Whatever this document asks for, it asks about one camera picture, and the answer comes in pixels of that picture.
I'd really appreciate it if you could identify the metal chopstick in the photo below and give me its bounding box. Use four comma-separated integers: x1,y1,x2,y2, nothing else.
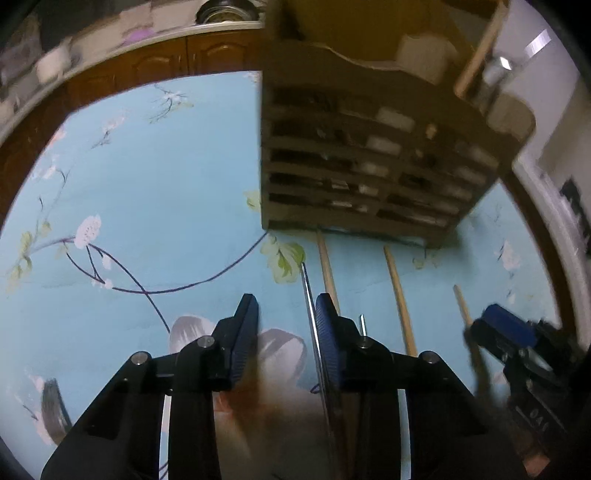
300,261,343,480

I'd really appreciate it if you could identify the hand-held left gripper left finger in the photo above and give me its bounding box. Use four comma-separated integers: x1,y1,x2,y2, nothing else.
41,293,260,480

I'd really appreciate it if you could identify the wooden utensil holder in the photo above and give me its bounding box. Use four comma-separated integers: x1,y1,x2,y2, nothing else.
261,0,537,250

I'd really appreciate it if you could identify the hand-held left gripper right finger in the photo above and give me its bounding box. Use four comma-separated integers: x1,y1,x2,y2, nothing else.
315,292,528,480

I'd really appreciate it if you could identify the light wooden chopstick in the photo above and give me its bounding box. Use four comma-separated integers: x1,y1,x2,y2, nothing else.
452,285,491,398
383,246,419,357
315,231,341,317

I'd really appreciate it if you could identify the blue floral tablecloth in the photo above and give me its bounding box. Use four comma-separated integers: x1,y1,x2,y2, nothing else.
0,69,565,480

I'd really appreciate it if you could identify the dark wooden chopstick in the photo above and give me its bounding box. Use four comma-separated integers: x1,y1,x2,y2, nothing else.
454,0,509,100

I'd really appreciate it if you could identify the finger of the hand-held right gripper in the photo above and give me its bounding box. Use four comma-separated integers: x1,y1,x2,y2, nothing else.
463,318,511,367
481,303,539,350

